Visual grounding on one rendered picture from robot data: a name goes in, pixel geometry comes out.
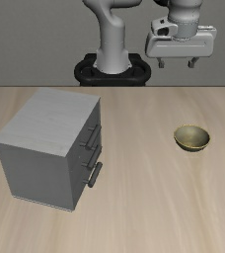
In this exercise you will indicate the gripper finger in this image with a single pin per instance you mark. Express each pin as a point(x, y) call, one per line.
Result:
point(192, 62)
point(161, 63)

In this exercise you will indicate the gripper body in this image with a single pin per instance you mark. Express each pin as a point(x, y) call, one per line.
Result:
point(180, 44)

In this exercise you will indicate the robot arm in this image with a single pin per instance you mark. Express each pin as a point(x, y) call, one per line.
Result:
point(111, 39)

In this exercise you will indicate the olive porcelain bowl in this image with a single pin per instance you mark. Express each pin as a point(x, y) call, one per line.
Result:
point(191, 137)

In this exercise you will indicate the grey cabinet with drawers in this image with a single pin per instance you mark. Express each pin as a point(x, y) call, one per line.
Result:
point(48, 148)

